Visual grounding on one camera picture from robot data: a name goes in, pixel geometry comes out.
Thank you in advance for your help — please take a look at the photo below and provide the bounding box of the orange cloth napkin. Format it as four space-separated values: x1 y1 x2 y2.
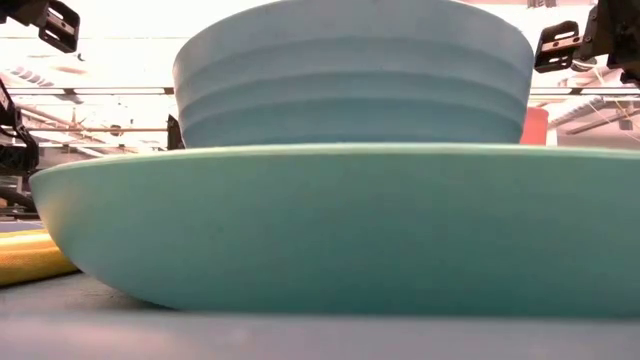
0 228 80 287

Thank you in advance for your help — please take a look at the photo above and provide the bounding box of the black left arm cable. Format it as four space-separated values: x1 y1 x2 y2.
0 187 39 214

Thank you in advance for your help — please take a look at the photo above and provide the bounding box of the blue ribbed bowl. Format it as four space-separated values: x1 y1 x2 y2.
172 0 535 149

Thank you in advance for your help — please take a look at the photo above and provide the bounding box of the teal plate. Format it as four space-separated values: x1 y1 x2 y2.
28 143 640 317

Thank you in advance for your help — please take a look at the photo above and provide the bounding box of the black partition screen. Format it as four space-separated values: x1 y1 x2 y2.
166 113 186 150

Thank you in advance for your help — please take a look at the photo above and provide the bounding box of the pink cup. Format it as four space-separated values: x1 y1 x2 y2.
519 106 550 146

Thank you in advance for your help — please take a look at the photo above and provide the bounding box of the black ceiling spotlight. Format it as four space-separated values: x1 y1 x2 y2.
569 55 599 74

